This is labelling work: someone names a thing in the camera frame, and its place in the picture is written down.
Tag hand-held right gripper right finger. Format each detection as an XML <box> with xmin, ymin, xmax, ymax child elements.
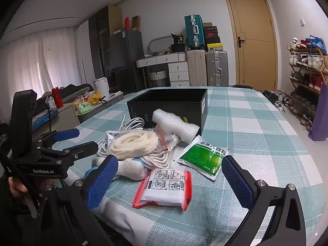
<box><xmin>222</xmin><ymin>155</ymin><xmax>306</xmax><ymax>246</ymax></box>

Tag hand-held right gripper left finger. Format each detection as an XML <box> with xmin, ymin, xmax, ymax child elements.
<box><xmin>55</xmin><ymin>154</ymin><xmax>120</xmax><ymax>246</ymax></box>

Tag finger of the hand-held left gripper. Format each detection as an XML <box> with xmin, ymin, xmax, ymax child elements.
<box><xmin>32</xmin><ymin>128</ymin><xmax>80</xmax><ymax>149</ymax></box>
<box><xmin>38</xmin><ymin>141</ymin><xmax>99</xmax><ymax>166</ymax></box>

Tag zip bag of white rope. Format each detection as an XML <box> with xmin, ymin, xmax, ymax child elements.
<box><xmin>109</xmin><ymin>125</ymin><xmax>168</xmax><ymax>161</ymax></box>

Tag red-edged zip bag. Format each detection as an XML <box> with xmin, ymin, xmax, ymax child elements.
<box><xmin>132</xmin><ymin>169</ymin><xmax>192</xmax><ymax>212</ymax></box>

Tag black cardboard box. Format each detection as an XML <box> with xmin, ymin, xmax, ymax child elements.
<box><xmin>127</xmin><ymin>88</ymin><xmax>208</xmax><ymax>136</ymax></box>

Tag white foam wrap roll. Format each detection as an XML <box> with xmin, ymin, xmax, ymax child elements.
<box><xmin>152</xmin><ymin>109</ymin><xmax>200</xmax><ymax>144</ymax></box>

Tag person's left hand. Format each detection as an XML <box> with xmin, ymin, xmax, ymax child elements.
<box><xmin>7</xmin><ymin>176</ymin><xmax>28</xmax><ymax>193</ymax></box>

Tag low white cabinet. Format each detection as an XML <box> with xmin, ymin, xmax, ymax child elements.
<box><xmin>33</xmin><ymin>92</ymin><xmax>125</xmax><ymax>136</ymax></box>

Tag blue flat package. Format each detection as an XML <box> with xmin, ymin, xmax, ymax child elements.
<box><xmin>32</xmin><ymin>110</ymin><xmax>58</xmax><ymax>124</ymax></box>

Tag pale green pouch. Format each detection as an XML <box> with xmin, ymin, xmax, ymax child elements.
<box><xmin>77</xmin><ymin>102</ymin><xmax>93</xmax><ymax>114</ymax></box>

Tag white and blue plush toy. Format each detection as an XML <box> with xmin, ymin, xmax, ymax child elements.
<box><xmin>84</xmin><ymin>155</ymin><xmax>148</xmax><ymax>182</ymax></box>

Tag white printed paper packet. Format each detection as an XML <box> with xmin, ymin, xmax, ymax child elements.
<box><xmin>105</xmin><ymin>130</ymin><xmax>129</xmax><ymax>146</ymax></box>

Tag red bottle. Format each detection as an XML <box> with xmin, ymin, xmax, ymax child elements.
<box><xmin>51</xmin><ymin>87</ymin><xmax>64</xmax><ymax>109</ymax></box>

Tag dark sofa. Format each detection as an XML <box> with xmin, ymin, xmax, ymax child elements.
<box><xmin>36</xmin><ymin>83</ymin><xmax>94</xmax><ymax>105</ymax></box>

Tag green sachet packet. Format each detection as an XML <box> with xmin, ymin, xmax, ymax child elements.
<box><xmin>174</xmin><ymin>135</ymin><xmax>230</xmax><ymax>181</ymax></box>

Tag yellow plastic bag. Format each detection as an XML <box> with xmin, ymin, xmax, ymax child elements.
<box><xmin>87</xmin><ymin>91</ymin><xmax>103</xmax><ymax>103</ymax></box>

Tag teal checkered tablecloth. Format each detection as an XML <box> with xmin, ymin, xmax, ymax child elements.
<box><xmin>61</xmin><ymin>87</ymin><xmax>325</xmax><ymax>246</ymax></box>

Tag white humidifier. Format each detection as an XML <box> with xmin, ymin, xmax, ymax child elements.
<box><xmin>93</xmin><ymin>77</ymin><xmax>110</xmax><ymax>99</ymax></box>

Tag white curtain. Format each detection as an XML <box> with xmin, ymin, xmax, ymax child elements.
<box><xmin>0</xmin><ymin>28</ymin><xmax>90</xmax><ymax>113</ymax></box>

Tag pile of loose shoes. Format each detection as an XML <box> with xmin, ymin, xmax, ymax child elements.
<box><xmin>261</xmin><ymin>90</ymin><xmax>291</xmax><ymax>112</ymax></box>

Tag dark tall cabinet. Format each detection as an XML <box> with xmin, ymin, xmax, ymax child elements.
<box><xmin>88</xmin><ymin>5</ymin><xmax>122</xmax><ymax>93</ymax></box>

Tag grey refrigerator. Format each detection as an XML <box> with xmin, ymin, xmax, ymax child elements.
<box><xmin>110</xmin><ymin>29</ymin><xmax>144</xmax><ymax>95</ymax></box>

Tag purple yoga mat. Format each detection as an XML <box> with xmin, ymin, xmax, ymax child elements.
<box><xmin>307</xmin><ymin>83</ymin><xmax>328</xmax><ymax>142</ymax></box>

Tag woven laundry basket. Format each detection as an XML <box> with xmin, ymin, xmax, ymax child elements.
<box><xmin>149</xmin><ymin>69</ymin><xmax>167</xmax><ymax>88</ymax></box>

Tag silver suitcase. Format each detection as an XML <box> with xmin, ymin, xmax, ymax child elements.
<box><xmin>206</xmin><ymin>50</ymin><xmax>229</xmax><ymax>87</ymax></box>

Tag beige suitcase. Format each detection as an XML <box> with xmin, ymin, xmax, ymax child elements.
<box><xmin>187</xmin><ymin>49</ymin><xmax>207</xmax><ymax>87</ymax></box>

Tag white drawer desk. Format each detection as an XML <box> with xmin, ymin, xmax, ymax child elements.
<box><xmin>136</xmin><ymin>52</ymin><xmax>190</xmax><ymax>88</ymax></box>

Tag cardboard boxes with red carton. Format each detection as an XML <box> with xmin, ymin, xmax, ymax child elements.
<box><xmin>124</xmin><ymin>15</ymin><xmax>141</xmax><ymax>31</ymax></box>

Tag rows of racked shoes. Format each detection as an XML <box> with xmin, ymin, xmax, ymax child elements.
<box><xmin>286</xmin><ymin>37</ymin><xmax>328</xmax><ymax>130</ymax></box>

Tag black paper bag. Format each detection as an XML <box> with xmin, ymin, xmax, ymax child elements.
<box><xmin>171</xmin><ymin>33</ymin><xmax>185</xmax><ymax>52</ymax></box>

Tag stack of shoe boxes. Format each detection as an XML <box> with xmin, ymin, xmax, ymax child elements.
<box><xmin>203</xmin><ymin>26</ymin><xmax>219</xmax><ymax>44</ymax></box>

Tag tan wooden door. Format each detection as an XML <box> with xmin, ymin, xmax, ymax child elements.
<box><xmin>223</xmin><ymin>0</ymin><xmax>278</xmax><ymax>91</ymax></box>

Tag wooden shoe rack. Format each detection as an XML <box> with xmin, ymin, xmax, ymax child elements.
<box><xmin>287</xmin><ymin>45</ymin><xmax>328</xmax><ymax>131</ymax></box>

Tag teal suitcase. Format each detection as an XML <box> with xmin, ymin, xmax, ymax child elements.
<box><xmin>184</xmin><ymin>15</ymin><xmax>205</xmax><ymax>49</ymax></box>

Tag blue mesh bag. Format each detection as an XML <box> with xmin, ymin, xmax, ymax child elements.
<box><xmin>306</xmin><ymin>35</ymin><xmax>327</xmax><ymax>50</ymax></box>

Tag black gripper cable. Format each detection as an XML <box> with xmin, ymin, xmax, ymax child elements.
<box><xmin>45</xmin><ymin>102</ymin><xmax>56</xmax><ymax>134</ymax></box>

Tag white charging cable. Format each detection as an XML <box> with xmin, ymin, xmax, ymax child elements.
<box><xmin>99</xmin><ymin>115</ymin><xmax>154</xmax><ymax>157</ymax></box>

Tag white cord bundle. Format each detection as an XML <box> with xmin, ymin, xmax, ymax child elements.
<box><xmin>140</xmin><ymin>131</ymin><xmax>185</xmax><ymax>175</ymax></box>

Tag oval grey frame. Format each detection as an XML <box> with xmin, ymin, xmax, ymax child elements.
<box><xmin>148</xmin><ymin>35</ymin><xmax>175</xmax><ymax>55</ymax></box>

